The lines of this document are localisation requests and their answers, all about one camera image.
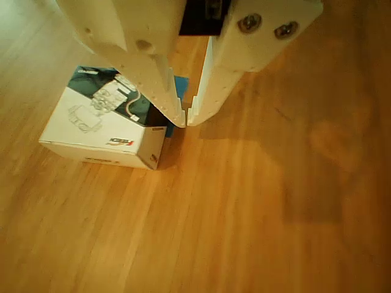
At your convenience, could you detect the black and white cardboard box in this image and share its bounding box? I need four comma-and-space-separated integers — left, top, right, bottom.
38, 65, 169, 170

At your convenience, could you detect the blue tape square target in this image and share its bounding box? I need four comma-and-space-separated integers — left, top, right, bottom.
174, 76, 190, 103

